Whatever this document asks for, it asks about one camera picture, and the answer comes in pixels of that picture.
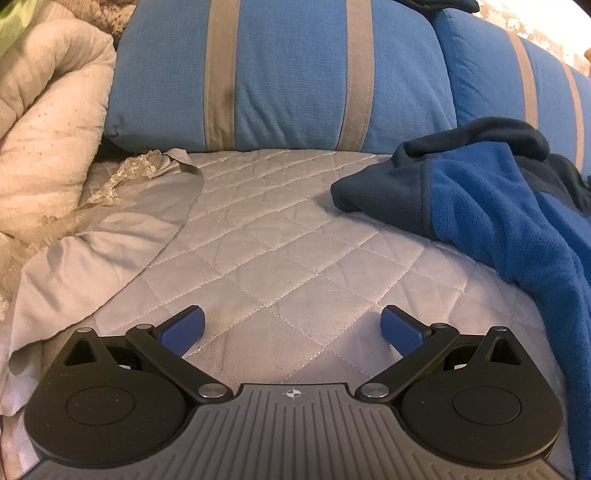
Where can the left blue striped cushion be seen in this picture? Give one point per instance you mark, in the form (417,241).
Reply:
(210,76)

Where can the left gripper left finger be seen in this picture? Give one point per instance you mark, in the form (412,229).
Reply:
(160,349)

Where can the blue striped cushion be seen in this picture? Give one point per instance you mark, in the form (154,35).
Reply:
(494,73)
(210,76)

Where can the grey quilted bedspread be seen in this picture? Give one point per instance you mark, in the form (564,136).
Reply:
(292,288)

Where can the blue fleece jacket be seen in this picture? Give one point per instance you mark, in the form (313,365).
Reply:
(494,190)

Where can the green fleece blanket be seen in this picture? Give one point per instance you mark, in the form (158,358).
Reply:
(15,17)

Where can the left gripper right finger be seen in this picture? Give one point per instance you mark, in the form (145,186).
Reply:
(423,348)

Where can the silver floral cushion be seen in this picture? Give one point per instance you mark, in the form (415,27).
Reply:
(562,28)

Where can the right blue striped cushion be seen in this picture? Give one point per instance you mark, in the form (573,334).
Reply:
(494,73)

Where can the grey satin sheet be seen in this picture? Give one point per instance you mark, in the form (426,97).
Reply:
(57,274)

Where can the dark blue folded garment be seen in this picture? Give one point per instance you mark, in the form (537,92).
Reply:
(431,7)

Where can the cream folded duvet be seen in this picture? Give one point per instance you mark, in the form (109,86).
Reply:
(55,83)

